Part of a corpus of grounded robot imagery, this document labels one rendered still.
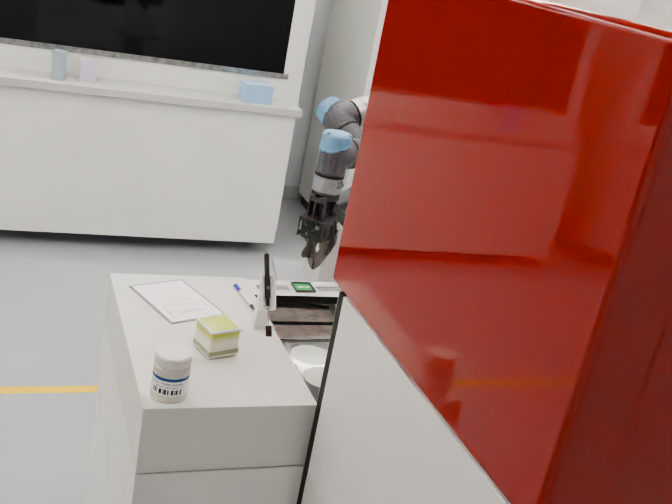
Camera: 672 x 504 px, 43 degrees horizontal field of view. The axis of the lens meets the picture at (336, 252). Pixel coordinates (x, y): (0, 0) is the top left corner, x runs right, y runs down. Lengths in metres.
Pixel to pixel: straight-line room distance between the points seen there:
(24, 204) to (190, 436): 3.22
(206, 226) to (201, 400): 3.31
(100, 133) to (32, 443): 1.99
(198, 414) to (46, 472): 1.49
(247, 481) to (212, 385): 0.21
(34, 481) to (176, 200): 2.23
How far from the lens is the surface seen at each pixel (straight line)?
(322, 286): 2.32
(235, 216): 4.97
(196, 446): 1.73
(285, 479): 1.83
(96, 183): 4.78
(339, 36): 5.73
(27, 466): 3.15
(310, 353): 2.08
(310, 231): 2.11
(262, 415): 1.72
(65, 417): 3.40
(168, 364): 1.64
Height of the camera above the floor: 1.85
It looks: 20 degrees down
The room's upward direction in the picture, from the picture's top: 11 degrees clockwise
